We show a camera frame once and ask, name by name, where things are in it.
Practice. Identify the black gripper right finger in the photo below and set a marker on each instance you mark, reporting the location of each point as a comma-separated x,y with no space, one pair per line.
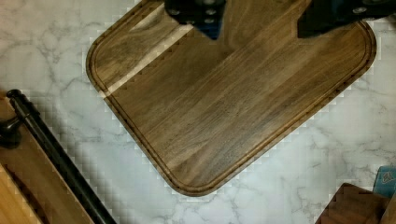
323,16

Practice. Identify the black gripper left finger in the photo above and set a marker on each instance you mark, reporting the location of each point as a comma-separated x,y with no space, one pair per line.
204,15

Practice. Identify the wooden drawer box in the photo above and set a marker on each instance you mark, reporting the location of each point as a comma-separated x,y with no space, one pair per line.
32,191

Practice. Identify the wooden cutting board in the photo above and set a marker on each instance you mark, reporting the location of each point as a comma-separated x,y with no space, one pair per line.
202,110

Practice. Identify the blue sponge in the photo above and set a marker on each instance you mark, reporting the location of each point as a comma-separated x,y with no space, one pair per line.
385,181

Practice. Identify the dark wooden utensil holder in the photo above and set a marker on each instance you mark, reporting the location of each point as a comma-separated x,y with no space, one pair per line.
354,205

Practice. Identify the black drawer handle bar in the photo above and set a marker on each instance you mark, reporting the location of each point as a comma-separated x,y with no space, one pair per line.
27,114

